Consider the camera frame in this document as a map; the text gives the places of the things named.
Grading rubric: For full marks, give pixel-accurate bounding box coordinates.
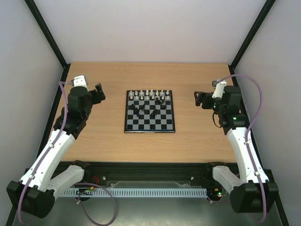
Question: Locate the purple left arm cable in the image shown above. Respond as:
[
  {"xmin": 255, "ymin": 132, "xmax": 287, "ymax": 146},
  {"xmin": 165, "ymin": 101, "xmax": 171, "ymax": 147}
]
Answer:
[{"xmin": 16, "ymin": 81, "xmax": 117, "ymax": 226}]

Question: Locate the black and grey chessboard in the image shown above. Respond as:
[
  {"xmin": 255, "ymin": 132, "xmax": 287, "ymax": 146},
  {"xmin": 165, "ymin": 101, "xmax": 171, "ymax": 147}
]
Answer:
[{"xmin": 124, "ymin": 89, "xmax": 176, "ymax": 133}]

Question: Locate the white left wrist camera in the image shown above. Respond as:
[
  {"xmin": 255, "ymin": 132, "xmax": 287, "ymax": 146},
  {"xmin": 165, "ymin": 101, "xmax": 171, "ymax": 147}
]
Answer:
[{"xmin": 72, "ymin": 75, "xmax": 88, "ymax": 88}]

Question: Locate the black right frame post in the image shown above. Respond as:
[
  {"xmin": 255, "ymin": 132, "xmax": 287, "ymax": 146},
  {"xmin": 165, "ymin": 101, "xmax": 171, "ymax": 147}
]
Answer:
[{"xmin": 230, "ymin": 0, "xmax": 276, "ymax": 70}]

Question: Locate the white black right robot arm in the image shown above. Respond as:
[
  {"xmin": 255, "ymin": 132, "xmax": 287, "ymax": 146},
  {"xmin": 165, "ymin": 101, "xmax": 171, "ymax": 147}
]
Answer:
[{"xmin": 194, "ymin": 86, "xmax": 278, "ymax": 213}]

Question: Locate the black left frame post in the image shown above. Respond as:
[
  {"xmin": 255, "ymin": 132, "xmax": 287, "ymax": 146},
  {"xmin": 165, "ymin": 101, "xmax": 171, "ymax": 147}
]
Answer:
[{"xmin": 25, "ymin": 0, "xmax": 68, "ymax": 68}]

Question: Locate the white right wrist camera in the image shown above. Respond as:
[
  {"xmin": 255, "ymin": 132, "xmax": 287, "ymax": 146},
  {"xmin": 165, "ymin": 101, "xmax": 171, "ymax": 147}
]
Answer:
[{"xmin": 212, "ymin": 80, "xmax": 227, "ymax": 98}]

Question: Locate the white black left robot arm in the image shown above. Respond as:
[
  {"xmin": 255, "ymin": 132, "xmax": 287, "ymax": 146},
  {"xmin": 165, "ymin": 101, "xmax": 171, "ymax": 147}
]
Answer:
[{"xmin": 7, "ymin": 83, "xmax": 105, "ymax": 224}]

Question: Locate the grey slotted cable duct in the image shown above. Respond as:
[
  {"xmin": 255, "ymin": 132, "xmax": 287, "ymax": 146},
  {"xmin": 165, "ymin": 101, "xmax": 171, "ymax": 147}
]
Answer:
[{"xmin": 61, "ymin": 187, "xmax": 207, "ymax": 198}]

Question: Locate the black frame post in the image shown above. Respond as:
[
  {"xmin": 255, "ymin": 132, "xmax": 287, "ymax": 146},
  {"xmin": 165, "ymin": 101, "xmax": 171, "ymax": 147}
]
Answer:
[
  {"xmin": 25, "ymin": 0, "xmax": 68, "ymax": 68},
  {"xmin": 230, "ymin": 0, "xmax": 276, "ymax": 70}
]

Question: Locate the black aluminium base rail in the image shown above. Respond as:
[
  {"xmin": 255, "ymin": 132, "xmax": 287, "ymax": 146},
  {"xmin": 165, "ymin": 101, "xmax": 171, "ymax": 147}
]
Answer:
[{"xmin": 24, "ymin": 161, "xmax": 273, "ymax": 189}]

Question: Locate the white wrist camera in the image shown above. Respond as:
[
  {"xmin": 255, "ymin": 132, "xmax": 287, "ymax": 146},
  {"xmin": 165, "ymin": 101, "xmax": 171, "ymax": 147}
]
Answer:
[
  {"xmin": 212, "ymin": 80, "xmax": 227, "ymax": 98},
  {"xmin": 72, "ymin": 75, "xmax": 88, "ymax": 88}
]

